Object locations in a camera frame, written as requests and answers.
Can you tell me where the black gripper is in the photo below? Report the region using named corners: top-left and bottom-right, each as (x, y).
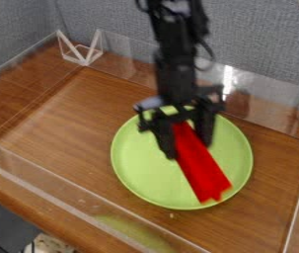
top-left (132, 53), bottom-right (227, 160)

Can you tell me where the red cloth block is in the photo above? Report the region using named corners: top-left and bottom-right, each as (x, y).
top-left (172, 122), bottom-right (232, 203)

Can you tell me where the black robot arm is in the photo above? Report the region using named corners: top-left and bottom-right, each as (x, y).
top-left (133, 0), bottom-right (224, 159)

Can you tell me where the green round plate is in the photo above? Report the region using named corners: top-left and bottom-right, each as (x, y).
top-left (110, 116), bottom-right (252, 211)

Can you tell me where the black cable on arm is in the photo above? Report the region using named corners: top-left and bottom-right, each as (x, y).
top-left (192, 36), bottom-right (216, 72)

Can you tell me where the clear acrylic enclosure wall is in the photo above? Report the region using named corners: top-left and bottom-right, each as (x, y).
top-left (0, 32), bottom-right (299, 253)

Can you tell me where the clear acrylic corner bracket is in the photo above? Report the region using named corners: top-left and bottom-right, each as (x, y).
top-left (56, 30), bottom-right (104, 66)

